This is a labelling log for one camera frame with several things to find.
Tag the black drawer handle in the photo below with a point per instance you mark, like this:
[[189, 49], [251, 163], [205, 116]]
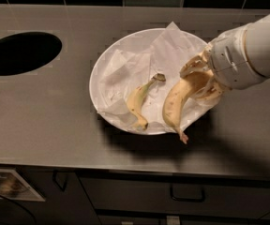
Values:
[[187, 193]]

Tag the round black counter opening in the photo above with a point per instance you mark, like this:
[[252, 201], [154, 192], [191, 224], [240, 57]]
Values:
[[27, 51]]

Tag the small greenish yellow banana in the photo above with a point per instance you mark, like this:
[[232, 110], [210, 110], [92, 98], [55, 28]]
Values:
[[136, 99]]

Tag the large yellow banana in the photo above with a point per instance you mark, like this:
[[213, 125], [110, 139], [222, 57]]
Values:
[[178, 96]]

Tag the dark drawer front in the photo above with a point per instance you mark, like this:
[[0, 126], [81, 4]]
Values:
[[154, 197]]

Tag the white paper sheet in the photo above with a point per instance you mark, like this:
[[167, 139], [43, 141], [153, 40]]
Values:
[[169, 50]]

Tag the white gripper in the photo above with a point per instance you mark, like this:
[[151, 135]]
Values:
[[230, 60]]

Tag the black cabinet door handle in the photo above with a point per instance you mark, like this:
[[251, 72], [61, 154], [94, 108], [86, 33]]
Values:
[[60, 179]]

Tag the white bowl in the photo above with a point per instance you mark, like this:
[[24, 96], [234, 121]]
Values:
[[110, 47]]

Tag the grey appliance panel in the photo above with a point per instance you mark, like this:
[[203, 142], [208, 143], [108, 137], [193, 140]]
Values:
[[13, 186]]

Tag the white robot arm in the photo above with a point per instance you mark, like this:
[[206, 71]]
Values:
[[258, 46]]

